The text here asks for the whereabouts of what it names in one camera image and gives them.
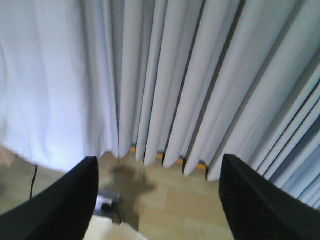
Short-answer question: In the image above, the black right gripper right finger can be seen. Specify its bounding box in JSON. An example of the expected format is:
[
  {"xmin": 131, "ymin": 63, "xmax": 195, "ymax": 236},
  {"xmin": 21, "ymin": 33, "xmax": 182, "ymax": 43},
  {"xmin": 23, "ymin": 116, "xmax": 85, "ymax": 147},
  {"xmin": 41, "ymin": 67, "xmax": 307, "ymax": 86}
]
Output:
[{"xmin": 219, "ymin": 154, "xmax": 320, "ymax": 240}]

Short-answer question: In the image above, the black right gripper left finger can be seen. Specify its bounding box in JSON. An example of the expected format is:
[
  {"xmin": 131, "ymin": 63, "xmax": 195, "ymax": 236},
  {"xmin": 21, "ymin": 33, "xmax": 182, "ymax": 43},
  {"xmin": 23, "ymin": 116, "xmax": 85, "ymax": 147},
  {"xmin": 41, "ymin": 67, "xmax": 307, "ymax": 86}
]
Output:
[{"xmin": 0, "ymin": 156, "xmax": 99, "ymax": 240}]

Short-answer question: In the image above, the white paper trash bin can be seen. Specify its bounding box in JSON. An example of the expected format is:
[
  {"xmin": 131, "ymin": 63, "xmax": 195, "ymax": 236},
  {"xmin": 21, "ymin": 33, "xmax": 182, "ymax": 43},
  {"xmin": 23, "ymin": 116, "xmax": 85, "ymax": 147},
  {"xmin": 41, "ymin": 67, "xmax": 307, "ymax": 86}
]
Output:
[{"xmin": 84, "ymin": 215, "xmax": 147, "ymax": 240}]

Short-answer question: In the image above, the white power strip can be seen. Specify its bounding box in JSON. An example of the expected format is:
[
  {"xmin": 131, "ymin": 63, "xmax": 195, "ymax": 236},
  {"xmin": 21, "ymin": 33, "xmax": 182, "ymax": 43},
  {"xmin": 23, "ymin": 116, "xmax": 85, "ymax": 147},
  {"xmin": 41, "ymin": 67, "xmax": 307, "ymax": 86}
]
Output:
[{"xmin": 94, "ymin": 189, "xmax": 121, "ymax": 219}]

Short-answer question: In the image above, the white draped cloth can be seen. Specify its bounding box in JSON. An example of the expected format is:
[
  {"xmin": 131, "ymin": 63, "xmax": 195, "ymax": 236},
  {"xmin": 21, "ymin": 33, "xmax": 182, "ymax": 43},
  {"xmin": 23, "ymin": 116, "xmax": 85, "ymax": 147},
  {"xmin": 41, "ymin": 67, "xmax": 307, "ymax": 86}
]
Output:
[{"xmin": 0, "ymin": 0, "xmax": 119, "ymax": 171}]

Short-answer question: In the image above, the white pleated curtain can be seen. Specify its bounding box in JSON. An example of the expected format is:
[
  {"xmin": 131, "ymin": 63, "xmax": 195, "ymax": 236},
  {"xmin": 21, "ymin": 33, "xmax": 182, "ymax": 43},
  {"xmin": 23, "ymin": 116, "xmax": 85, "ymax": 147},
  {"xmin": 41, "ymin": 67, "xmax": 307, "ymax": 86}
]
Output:
[{"xmin": 82, "ymin": 0, "xmax": 320, "ymax": 208}]

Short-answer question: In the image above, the black power cord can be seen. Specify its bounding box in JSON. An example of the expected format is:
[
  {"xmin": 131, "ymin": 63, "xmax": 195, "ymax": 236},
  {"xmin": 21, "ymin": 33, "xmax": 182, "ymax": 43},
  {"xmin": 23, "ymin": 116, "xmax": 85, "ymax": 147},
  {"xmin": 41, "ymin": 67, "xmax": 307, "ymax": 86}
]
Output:
[{"xmin": 29, "ymin": 164, "xmax": 39, "ymax": 200}]

